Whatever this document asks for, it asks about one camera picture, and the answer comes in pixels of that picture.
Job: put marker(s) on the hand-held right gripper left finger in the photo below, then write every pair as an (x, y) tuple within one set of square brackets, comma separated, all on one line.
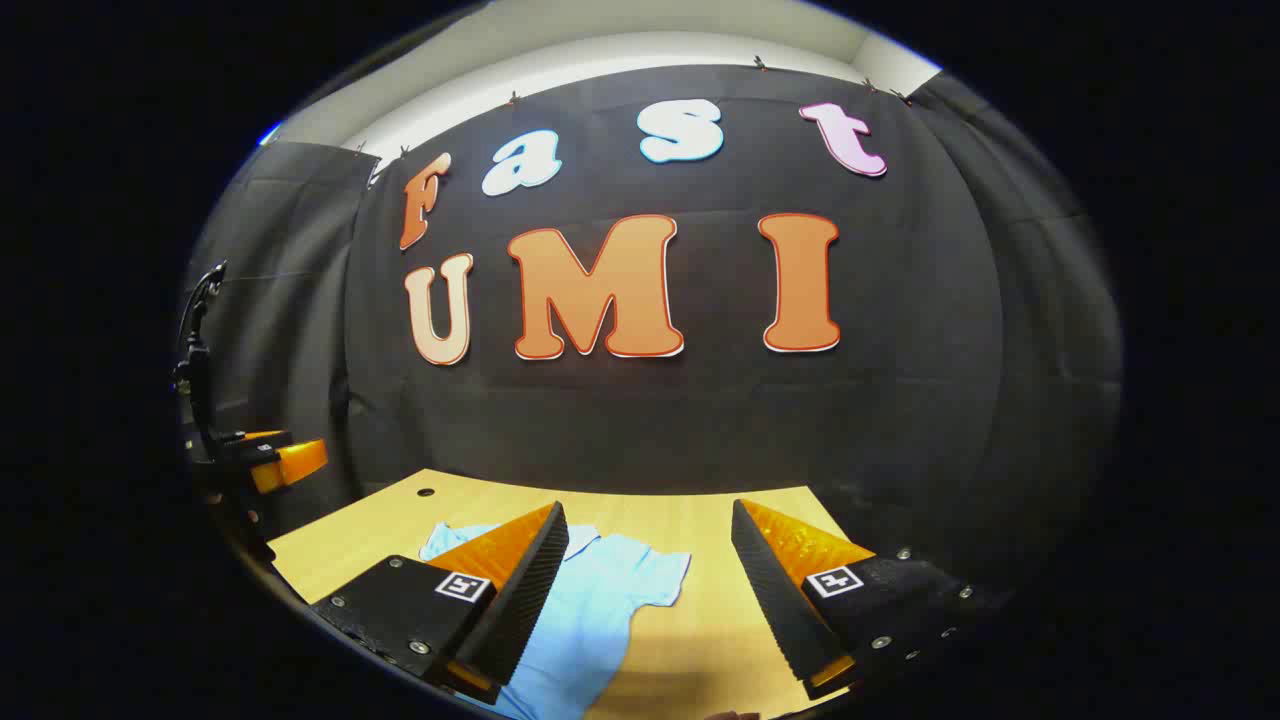
[(525, 590)]

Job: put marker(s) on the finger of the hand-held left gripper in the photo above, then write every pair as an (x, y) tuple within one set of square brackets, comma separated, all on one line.
[(295, 462), (262, 437)]

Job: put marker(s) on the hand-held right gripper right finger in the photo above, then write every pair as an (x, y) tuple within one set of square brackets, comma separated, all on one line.
[(775, 600)]

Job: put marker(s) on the light blue T-shirt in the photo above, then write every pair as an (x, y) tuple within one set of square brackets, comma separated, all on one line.
[(590, 610)]

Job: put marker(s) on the black backdrop cloth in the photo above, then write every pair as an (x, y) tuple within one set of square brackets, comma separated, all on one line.
[(700, 420)]

